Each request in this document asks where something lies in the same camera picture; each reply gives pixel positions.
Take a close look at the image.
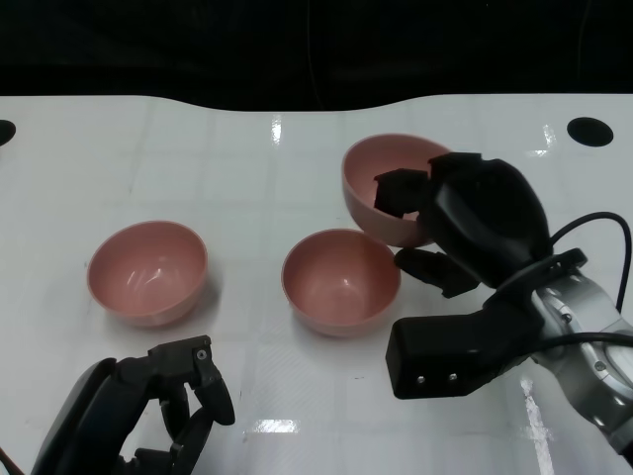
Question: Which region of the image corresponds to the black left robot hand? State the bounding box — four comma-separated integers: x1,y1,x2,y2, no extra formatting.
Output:
29,334,236,475

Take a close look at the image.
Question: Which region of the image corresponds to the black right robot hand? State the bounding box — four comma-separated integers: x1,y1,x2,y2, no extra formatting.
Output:
373,151,553,299

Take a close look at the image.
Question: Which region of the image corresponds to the pink plastic bowl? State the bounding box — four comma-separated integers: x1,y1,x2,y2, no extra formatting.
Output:
86,220,209,330
281,228,402,338
340,132,454,248

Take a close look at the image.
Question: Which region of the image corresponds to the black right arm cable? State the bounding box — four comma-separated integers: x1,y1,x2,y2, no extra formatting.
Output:
531,211,633,365

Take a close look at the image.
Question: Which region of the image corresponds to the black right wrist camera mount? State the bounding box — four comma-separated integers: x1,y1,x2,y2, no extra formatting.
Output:
385,248,589,400

